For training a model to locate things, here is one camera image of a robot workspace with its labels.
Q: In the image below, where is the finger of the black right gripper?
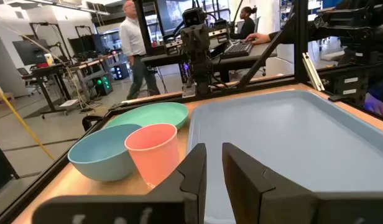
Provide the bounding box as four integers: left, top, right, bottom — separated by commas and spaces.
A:
180, 25, 196, 52
195, 24, 211, 51

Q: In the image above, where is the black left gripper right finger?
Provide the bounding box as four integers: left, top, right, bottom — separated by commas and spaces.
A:
221, 142, 383, 224

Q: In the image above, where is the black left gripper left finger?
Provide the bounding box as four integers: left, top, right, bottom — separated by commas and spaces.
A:
32, 142, 208, 224

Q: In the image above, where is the pink plastic cup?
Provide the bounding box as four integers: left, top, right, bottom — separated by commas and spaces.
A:
124, 123, 182, 189

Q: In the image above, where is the green plastic plate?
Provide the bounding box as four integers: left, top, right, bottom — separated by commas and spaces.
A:
103, 101, 190, 131

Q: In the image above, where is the blue plastic bowl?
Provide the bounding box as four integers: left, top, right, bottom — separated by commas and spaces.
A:
67, 123, 143, 182

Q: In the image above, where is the blue plastic tray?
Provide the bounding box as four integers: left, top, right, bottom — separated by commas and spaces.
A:
187, 89, 383, 224

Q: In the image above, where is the black keyboard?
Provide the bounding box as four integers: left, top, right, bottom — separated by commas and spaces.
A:
221, 40, 254, 60

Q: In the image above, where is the seated person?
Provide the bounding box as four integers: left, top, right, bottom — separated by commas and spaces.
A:
230, 6, 257, 40

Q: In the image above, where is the black office desk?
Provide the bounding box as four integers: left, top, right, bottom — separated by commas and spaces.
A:
141, 42, 278, 83

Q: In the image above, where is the walking person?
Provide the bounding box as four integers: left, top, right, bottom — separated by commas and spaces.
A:
119, 0, 161, 100

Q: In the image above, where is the computer with green lights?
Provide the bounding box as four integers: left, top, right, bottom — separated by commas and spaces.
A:
95, 74, 114, 96

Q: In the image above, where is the black workbench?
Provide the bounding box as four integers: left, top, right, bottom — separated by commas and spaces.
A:
22, 63, 73, 119

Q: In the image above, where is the person's gloved hand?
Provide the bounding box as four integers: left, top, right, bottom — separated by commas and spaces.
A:
364, 92, 383, 121

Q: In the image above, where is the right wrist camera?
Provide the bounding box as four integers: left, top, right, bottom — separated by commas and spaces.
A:
182, 7, 206, 27

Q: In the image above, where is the aluminium bracket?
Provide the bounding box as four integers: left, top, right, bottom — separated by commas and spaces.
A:
302, 52, 325, 91

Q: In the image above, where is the yellow cable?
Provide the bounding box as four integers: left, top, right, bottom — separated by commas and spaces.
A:
0, 81, 55, 161

